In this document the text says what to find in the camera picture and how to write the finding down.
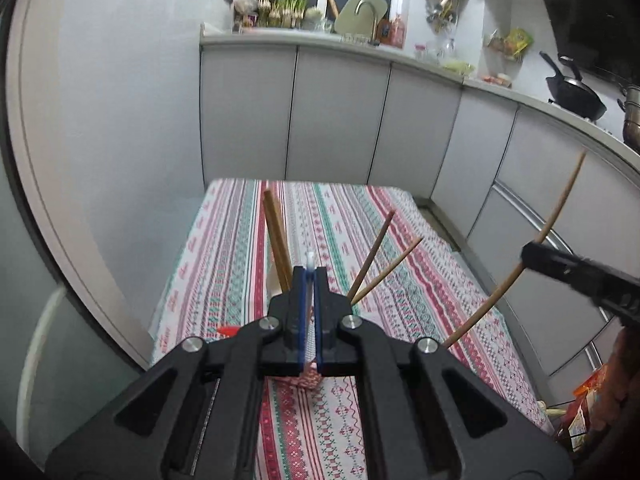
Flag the patterned red green tablecloth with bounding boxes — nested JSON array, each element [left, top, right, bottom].
[[150, 176, 554, 480]]

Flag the pink perforated utensil holder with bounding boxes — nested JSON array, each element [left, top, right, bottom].
[[273, 361, 323, 390]]

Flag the person hand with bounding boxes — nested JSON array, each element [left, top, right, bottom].
[[591, 327, 639, 431]]

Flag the potted garlic sprouts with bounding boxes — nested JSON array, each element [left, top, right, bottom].
[[256, 0, 308, 29]]

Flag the metal sink faucet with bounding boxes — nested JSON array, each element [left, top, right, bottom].
[[354, 0, 381, 47]]

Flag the black wok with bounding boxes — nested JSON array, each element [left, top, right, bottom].
[[539, 51, 608, 122]]

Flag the grey kitchen cabinets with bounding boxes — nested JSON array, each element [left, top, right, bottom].
[[199, 34, 640, 361]]

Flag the wooden chopstick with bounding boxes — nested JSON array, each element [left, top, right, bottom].
[[262, 188, 293, 292], [442, 151, 587, 349], [350, 236, 423, 306], [347, 209, 396, 300]]

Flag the orange soap bottle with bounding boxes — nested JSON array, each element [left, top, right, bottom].
[[376, 14, 406, 49]]

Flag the black range hood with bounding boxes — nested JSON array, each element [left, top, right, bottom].
[[544, 0, 639, 84]]

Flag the door frame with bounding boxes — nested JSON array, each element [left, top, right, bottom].
[[6, 0, 153, 368]]

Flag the green cutting board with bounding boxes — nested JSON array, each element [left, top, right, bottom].
[[334, 0, 388, 38]]

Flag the yellow snack bag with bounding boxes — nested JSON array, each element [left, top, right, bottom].
[[503, 28, 534, 60]]

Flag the red plastic spoon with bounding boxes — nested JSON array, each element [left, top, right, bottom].
[[217, 325, 240, 337]]

